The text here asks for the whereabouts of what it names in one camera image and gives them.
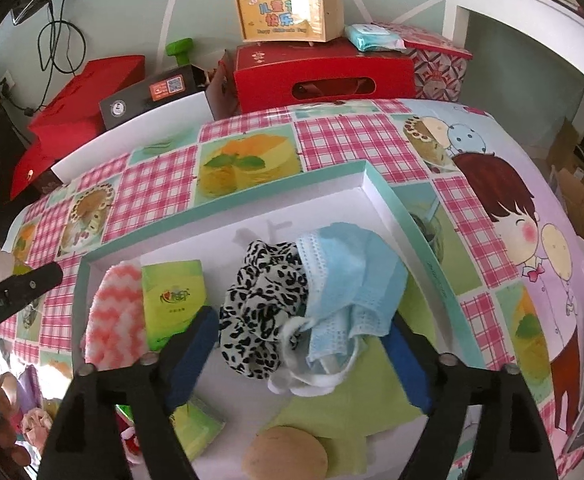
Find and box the black box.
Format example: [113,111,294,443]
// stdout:
[98,65,207,131]

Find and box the teal shallow box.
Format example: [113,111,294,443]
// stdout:
[69,160,490,480]

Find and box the pink chevron cloth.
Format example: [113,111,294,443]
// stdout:
[81,262,149,372]

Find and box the brown box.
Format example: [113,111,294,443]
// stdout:
[206,52,243,121]

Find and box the leopard print scrunchie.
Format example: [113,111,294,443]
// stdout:
[218,240,310,381]

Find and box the light green cloth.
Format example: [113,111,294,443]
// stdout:
[259,270,442,480]

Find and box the red box with handle slot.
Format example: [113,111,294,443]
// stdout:
[224,40,417,113]

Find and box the green tissue packet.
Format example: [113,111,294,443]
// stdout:
[169,395,227,461]
[141,259,213,353]

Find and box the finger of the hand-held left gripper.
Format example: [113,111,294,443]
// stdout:
[0,262,65,311]

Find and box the blue face mask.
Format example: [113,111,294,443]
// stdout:
[267,230,373,396]
[322,224,409,338]

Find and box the white shelf unit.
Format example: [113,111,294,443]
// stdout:
[444,0,584,91]

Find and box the blue wet wipes pack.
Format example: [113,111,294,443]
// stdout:
[346,22,407,53]

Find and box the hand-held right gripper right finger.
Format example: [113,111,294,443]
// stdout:
[384,316,558,480]

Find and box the black wall cable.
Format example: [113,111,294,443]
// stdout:
[37,0,90,78]

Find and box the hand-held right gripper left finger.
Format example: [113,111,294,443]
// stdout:
[37,305,220,480]

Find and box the red patterned tin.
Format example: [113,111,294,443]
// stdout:
[372,21,473,101]

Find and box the cardboard box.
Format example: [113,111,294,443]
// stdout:
[536,120,584,261]

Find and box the green dumbbell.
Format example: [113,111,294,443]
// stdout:
[166,37,195,68]

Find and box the beige round puff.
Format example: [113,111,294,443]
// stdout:
[242,425,330,480]

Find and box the white flat board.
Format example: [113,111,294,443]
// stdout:
[51,91,213,183]

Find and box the yellow carry box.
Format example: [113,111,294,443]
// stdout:
[234,0,345,46]

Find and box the red bag with handle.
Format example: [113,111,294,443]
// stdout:
[9,55,147,203]

